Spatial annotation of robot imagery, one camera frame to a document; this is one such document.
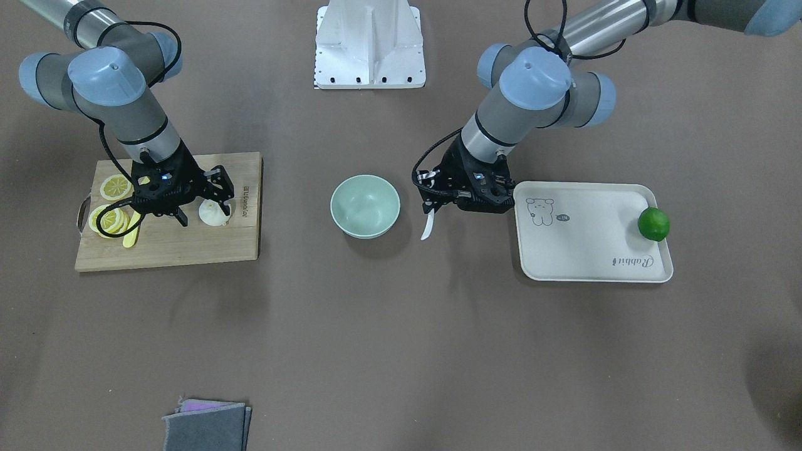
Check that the lemon slice stack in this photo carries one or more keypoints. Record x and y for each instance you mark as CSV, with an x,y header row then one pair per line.
x,y
116,221

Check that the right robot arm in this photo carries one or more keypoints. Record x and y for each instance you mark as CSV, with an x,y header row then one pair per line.
x,y
109,81

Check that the wooden cutting board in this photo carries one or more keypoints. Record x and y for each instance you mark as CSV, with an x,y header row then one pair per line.
x,y
163,242

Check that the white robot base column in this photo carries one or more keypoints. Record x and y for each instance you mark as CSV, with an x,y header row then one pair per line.
x,y
369,45

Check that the light green bowl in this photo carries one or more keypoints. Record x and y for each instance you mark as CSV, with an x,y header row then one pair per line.
x,y
365,206

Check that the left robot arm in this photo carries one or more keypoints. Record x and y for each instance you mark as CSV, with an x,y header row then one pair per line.
x,y
532,86

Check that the grey folded cloth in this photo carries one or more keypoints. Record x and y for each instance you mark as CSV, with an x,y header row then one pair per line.
x,y
207,425

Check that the beige rabbit tray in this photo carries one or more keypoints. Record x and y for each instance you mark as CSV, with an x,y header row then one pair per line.
x,y
587,232

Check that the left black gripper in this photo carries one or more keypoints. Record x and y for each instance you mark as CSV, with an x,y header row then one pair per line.
x,y
452,165

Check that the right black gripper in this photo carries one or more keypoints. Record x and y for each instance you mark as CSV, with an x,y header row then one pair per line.
x,y
190,173

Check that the green lime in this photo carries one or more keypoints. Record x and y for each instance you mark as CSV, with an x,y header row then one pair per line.
x,y
654,224

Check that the yellow plastic knife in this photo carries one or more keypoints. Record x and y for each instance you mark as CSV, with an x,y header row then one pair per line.
x,y
130,239

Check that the white ceramic spoon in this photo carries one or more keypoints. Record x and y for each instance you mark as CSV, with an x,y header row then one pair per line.
x,y
429,225

